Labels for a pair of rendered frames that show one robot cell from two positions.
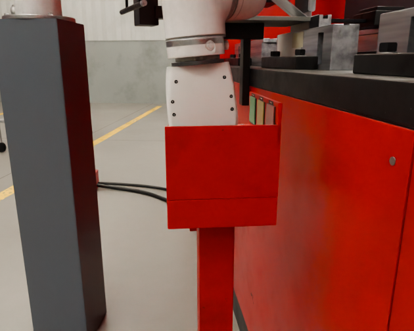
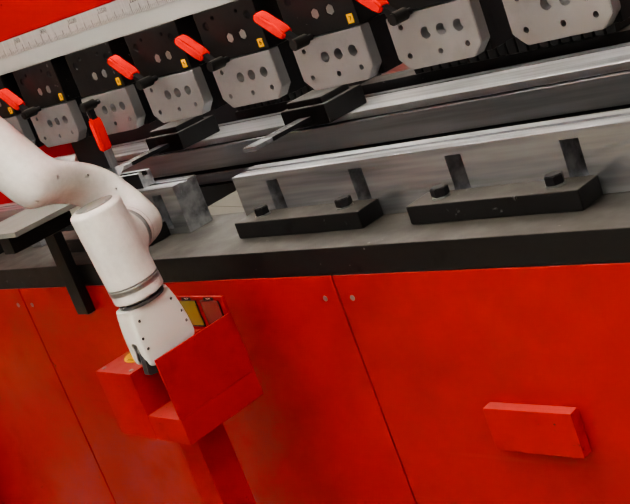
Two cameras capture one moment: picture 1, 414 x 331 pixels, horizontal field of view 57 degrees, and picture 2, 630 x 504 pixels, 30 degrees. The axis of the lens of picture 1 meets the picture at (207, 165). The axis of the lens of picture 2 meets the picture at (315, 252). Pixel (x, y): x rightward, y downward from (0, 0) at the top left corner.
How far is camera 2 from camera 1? 1.37 m
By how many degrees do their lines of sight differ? 32
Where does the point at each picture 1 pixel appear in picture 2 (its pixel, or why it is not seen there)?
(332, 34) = (176, 196)
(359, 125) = (286, 284)
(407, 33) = (268, 193)
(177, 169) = (177, 390)
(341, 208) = (302, 350)
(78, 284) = not seen: outside the picture
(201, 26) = (146, 270)
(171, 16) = (118, 273)
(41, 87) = not seen: outside the picture
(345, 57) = (198, 212)
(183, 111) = (154, 342)
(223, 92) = (175, 310)
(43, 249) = not seen: outside the picture
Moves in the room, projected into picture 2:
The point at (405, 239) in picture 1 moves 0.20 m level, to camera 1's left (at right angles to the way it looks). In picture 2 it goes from (358, 340) to (261, 404)
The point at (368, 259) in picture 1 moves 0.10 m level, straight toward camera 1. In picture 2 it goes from (343, 371) to (359, 390)
